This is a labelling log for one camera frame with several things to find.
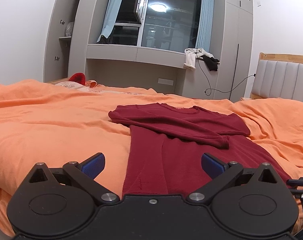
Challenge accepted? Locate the grey padded headboard wooden frame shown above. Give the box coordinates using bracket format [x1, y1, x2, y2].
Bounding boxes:
[250, 52, 303, 103]

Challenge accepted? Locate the light blue curtain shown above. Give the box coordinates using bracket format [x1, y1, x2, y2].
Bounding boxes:
[196, 0, 214, 53]
[96, 0, 128, 43]

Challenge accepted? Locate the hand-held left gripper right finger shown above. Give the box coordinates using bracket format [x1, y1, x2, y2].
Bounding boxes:
[186, 153, 279, 203]

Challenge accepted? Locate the grey open wardrobe door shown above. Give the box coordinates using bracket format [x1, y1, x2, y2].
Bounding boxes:
[43, 0, 73, 82]

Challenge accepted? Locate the black garment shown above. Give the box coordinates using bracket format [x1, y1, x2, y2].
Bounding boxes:
[203, 56, 220, 72]

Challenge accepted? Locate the white garment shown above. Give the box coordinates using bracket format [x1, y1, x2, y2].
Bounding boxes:
[183, 47, 214, 69]

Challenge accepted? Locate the dark red long-sleeve shirt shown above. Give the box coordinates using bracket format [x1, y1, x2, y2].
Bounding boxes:
[108, 102, 297, 198]

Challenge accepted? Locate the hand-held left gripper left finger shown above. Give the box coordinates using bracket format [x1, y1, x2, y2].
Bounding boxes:
[29, 152, 120, 203]

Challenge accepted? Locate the patterned beige cloth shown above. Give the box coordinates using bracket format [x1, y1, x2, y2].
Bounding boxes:
[55, 80, 152, 95]

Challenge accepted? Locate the clear plastic bag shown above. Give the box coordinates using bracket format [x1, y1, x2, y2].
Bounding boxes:
[64, 22, 74, 37]

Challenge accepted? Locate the large window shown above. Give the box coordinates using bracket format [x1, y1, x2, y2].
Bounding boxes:
[111, 0, 203, 53]

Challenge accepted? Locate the orange bed cover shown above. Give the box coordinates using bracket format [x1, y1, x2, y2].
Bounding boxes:
[0, 79, 303, 238]

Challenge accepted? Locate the open window sash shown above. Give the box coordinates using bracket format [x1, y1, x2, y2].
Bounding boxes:
[134, 0, 148, 22]

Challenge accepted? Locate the red plush item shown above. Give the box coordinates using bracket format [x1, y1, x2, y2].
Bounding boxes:
[69, 72, 86, 84]

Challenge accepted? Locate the grey wardrobe with open shelves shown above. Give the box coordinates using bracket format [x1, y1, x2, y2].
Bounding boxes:
[66, 0, 114, 83]

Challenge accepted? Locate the black cable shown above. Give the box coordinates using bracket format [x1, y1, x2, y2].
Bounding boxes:
[195, 49, 257, 98]

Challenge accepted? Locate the grey wardrobe with round hole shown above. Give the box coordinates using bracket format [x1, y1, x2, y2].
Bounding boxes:
[213, 0, 254, 100]

